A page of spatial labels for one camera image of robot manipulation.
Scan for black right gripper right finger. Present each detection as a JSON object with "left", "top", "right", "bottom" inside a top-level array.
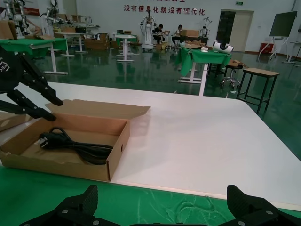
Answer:
[{"left": 218, "top": 185, "right": 301, "bottom": 226}]

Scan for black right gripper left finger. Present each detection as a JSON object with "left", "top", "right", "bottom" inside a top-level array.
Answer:
[{"left": 17, "top": 184, "right": 113, "bottom": 226}]

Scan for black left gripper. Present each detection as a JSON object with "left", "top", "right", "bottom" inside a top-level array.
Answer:
[{"left": 0, "top": 46, "right": 64, "bottom": 122}]

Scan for black power cable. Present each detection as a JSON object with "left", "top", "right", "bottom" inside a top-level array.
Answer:
[{"left": 38, "top": 127, "right": 114, "bottom": 166}]

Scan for open cardboard box oval hole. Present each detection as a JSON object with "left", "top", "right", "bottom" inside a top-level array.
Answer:
[{"left": 0, "top": 112, "right": 31, "bottom": 132}]

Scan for open cardboard box round hole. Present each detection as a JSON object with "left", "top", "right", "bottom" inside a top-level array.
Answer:
[{"left": 0, "top": 98, "right": 151, "bottom": 182}]

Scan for upright cardboard box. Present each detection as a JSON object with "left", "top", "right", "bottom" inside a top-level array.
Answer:
[{"left": 0, "top": 20, "right": 18, "bottom": 40}]

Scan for closed cardboard box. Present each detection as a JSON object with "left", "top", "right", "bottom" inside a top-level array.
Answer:
[{"left": 180, "top": 30, "right": 200, "bottom": 38}]

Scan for flat cardboard sheet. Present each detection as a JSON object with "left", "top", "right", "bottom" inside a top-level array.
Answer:
[
  {"left": 24, "top": 34, "right": 55, "bottom": 40},
  {"left": 184, "top": 43, "right": 206, "bottom": 50}
]

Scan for green felt work mat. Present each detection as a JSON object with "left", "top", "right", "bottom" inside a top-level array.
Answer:
[{"left": 0, "top": 164, "right": 301, "bottom": 226}]

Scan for large cardboard carton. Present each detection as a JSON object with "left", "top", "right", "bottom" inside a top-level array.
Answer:
[{"left": 83, "top": 32, "right": 111, "bottom": 50}]

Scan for person in black clothes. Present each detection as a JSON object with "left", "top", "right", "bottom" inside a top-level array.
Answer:
[{"left": 152, "top": 24, "right": 165, "bottom": 45}]

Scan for wooden top black stool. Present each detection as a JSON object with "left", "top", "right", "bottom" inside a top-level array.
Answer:
[{"left": 236, "top": 68, "right": 281, "bottom": 114}]

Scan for black round swivel stool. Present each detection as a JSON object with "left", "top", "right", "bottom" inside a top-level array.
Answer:
[{"left": 220, "top": 65, "right": 243, "bottom": 90}]

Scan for flattened cardboard pieces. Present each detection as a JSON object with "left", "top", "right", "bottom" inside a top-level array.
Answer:
[{"left": 229, "top": 59, "right": 249, "bottom": 69}]

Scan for seated person in light top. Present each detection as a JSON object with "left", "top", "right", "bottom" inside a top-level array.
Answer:
[{"left": 172, "top": 24, "right": 185, "bottom": 46}]

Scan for red cabinet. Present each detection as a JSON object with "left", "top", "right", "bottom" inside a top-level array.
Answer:
[{"left": 259, "top": 42, "right": 275, "bottom": 55}]

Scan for white curved shell device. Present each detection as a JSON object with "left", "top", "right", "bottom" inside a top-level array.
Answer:
[{"left": 213, "top": 40, "right": 235, "bottom": 53}]

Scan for white monitor stand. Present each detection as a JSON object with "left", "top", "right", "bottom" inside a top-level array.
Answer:
[{"left": 268, "top": 36, "right": 297, "bottom": 60}]

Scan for small white robot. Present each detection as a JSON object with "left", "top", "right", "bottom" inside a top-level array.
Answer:
[{"left": 199, "top": 17, "right": 214, "bottom": 38}]

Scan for doorway with beige door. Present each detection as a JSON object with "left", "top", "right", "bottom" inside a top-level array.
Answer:
[{"left": 220, "top": 9, "right": 254, "bottom": 52}]

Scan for black monitor screen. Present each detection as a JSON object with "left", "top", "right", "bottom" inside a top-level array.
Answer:
[{"left": 269, "top": 11, "right": 298, "bottom": 37}]

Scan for white frame table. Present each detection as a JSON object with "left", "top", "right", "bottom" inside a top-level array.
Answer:
[
  {"left": 54, "top": 32, "right": 88, "bottom": 57},
  {"left": 114, "top": 34, "right": 136, "bottom": 63},
  {"left": 177, "top": 63, "right": 210, "bottom": 97},
  {"left": 14, "top": 43, "right": 69, "bottom": 80},
  {"left": 282, "top": 41, "right": 301, "bottom": 64}
]

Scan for white humanoid robot on pedestal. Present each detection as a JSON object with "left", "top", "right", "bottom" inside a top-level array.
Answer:
[{"left": 138, "top": 13, "right": 158, "bottom": 53}]

